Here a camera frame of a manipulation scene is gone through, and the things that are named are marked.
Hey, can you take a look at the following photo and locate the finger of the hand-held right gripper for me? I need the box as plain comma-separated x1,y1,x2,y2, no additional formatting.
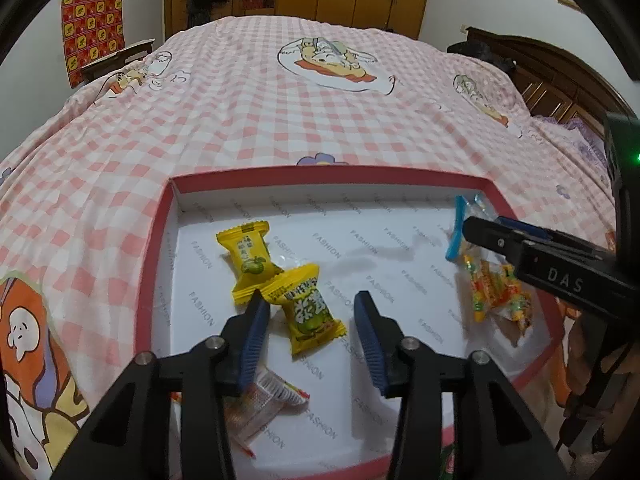
495,216,613,257
462,216,621,318

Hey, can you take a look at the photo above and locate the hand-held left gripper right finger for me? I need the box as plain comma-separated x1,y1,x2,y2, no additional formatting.
352,290,568,480

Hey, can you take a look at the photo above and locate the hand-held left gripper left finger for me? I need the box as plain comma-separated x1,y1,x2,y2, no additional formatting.
50,287,273,480

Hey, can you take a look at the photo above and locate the red-edged clear candy packet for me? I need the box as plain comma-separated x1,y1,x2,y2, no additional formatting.
220,365,311,461

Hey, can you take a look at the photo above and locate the blue-edged clear candy packet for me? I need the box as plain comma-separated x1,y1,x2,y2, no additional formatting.
446,194,537,348

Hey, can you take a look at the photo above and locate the yellow candy packet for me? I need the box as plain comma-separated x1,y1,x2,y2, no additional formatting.
262,263,348,357
216,221,283,306

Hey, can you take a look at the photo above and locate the red cardboard box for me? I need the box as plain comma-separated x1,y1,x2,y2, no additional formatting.
134,164,566,480

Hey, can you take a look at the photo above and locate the person's right hand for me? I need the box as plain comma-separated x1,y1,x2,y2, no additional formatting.
564,310,640,456

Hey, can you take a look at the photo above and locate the purple lace pillow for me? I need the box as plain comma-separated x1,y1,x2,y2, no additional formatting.
532,115,608,161

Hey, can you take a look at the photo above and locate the wooden headboard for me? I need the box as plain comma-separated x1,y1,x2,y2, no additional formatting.
465,26,636,136

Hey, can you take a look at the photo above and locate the dark cloth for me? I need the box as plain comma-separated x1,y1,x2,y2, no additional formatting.
446,40,518,73

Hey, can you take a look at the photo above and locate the pink checkered printed bedsheet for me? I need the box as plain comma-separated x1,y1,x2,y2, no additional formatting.
0,15,640,480

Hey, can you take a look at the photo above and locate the wooden bedside table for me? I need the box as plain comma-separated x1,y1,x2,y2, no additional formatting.
81,39,157,83

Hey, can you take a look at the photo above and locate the red yellow wall poster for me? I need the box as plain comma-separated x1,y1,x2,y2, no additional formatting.
61,0,124,88

